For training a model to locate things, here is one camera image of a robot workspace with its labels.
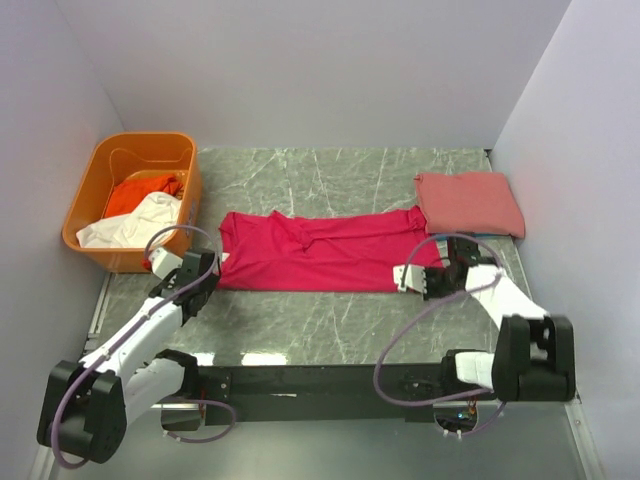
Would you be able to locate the orange plastic laundry basket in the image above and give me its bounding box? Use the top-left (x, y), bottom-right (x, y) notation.
top-left (62, 132), bottom-right (202, 273)

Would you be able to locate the folded blue t shirt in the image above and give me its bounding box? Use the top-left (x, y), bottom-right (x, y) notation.
top-left (471, 232), bottom-right (499, 238)

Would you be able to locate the magenta t shirt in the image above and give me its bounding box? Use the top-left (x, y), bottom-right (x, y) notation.
top-left (219, 206), bottom-right (428, 293)

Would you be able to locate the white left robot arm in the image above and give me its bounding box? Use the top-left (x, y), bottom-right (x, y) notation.
top-left (36, 248), bottom-right (220, 464)

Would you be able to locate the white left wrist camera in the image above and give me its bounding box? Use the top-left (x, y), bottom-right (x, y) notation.
top-left (142, 247), bottom-right (183, 279)

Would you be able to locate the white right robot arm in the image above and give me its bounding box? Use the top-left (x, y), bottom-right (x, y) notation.
top-left (422, 235), bottom-right (576, 402)

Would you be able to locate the aluminium frame rail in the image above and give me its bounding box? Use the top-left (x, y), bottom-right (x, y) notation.
top-left (29, 279), bottom-right (601, 480)

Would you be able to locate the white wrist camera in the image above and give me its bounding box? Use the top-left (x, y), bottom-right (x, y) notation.
top-left (142, 247), bottom-right (183, 279)
top-left (393, 264), bottom-right (427, 294)

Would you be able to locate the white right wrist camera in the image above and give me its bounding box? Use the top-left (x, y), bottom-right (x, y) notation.
top-left (393, 264), bottom-right (427, 294)

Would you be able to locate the white t shirt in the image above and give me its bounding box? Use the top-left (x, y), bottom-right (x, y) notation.
top-left (76, 192), bottom-right (182, 249)

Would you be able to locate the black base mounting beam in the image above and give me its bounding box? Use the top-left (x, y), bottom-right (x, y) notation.
top-left (166, 363), bottom-right (476, 422)

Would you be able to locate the orange t shirt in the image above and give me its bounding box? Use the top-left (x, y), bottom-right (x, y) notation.
top-left (103, 174), bottom-right (183, 218)

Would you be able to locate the folded salmon pink t shirt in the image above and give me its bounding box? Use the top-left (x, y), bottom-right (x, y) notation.
top-left (414, 172), bottom-right (526, 239)

